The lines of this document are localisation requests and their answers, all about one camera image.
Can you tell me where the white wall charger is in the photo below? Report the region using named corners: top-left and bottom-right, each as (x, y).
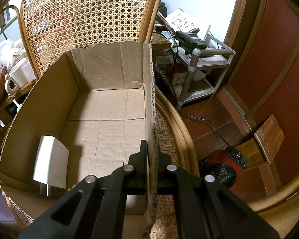
top-left (33, 135), bottom-right (69, 196)

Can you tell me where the brown cardboard box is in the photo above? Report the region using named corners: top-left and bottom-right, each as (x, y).
top-left (0, 41), bottom-right (158, 238)

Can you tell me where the wooden side table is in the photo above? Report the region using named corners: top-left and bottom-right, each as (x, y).
top-left (0, 80), bottom-right (36, 111)

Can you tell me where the red black fan heater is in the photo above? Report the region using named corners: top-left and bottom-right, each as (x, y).
top-left (198, 146), bottom-right (247, 188)

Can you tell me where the cream ceramic mug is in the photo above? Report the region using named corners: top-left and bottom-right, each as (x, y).
top-left (5, 58), bottom-right (29, 96)

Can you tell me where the small wooden stool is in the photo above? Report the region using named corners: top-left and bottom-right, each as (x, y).
top-left (236, 114), bottom-right (285, 171)

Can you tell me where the white tissue box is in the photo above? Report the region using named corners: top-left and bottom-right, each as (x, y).
top-left (21, 58), bottom-right (36, 83)

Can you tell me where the clear plastic bag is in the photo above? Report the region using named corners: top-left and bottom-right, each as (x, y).
top-left (0, 39), bottom-right (25, 73)

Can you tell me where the grey metal side shelf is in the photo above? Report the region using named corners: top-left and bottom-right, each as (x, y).
top-left (163, 34), bottom-right (235, 110)

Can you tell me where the rattan cane armchair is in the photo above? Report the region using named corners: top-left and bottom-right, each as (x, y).
top-left (0, 0), bottom-right (299, 239)

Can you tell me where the black desk telephone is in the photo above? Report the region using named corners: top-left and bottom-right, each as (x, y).
top-left (174, 31), bottom-right (208, 55)

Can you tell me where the handwritten paper notebook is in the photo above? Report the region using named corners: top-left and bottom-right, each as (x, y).
top-left (165, 8), bottom-right (199, 32)

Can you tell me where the black floor power cable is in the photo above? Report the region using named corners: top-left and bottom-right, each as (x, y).
top-left (175, 106), bottom-right (231, 148)

